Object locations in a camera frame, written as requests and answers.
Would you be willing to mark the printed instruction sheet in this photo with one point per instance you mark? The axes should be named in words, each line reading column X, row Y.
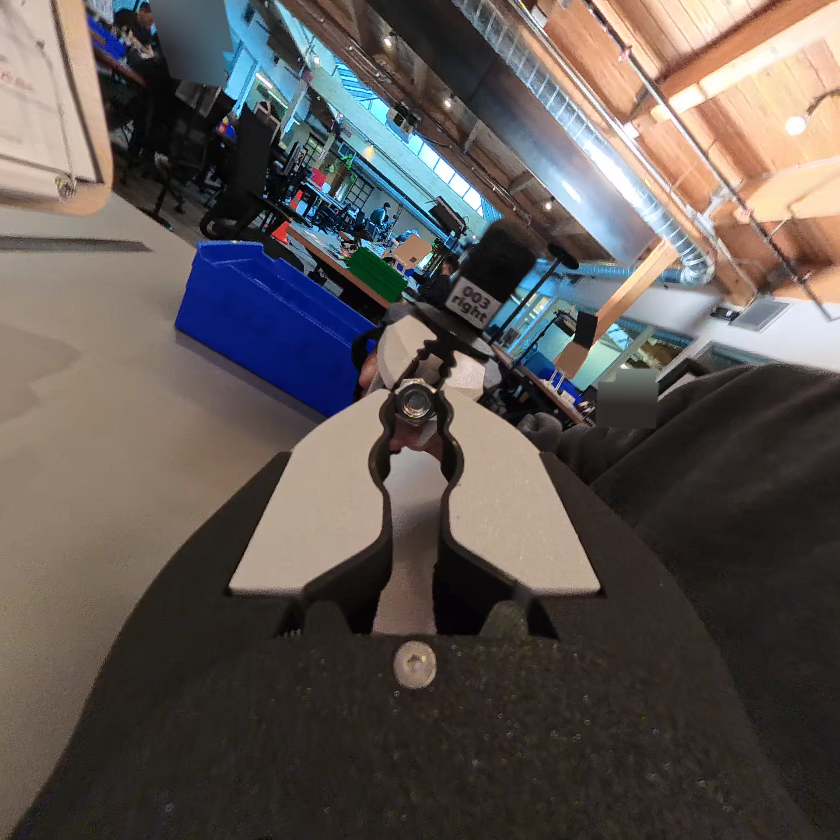
column 40, row 92

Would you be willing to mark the black office chair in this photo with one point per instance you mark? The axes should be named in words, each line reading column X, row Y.
column 243, row 171

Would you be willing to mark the person's dark clothing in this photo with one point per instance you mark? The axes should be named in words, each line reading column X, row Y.
column 775, row 656

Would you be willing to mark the green crate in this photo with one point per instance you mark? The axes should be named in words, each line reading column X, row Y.
column 378, row 276

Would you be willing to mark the wooden beam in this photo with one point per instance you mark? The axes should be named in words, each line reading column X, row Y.
column 630, row 295

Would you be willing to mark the silver ventilation duct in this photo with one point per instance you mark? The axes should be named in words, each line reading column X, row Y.
column 591, row 145

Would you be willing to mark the person's right hand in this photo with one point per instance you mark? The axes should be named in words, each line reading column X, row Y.
column 420, row 444

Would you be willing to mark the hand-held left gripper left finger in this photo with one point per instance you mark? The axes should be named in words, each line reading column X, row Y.
column 309, row 519

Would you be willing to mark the grey desk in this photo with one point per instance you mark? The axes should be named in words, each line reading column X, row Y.
column 105, row 394

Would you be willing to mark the silver hex nut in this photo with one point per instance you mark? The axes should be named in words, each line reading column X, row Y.
column 400, row 404

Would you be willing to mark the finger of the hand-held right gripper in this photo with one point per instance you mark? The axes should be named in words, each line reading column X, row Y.
column 479, row 378
column 400, row 348

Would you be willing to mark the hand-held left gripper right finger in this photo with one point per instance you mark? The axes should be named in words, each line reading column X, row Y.
column 525, row 519

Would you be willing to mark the person's right forearm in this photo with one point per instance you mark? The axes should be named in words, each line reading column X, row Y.
column 735, row 446

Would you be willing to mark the blue plastic bin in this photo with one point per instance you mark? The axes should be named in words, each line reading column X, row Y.
column 263, row 328

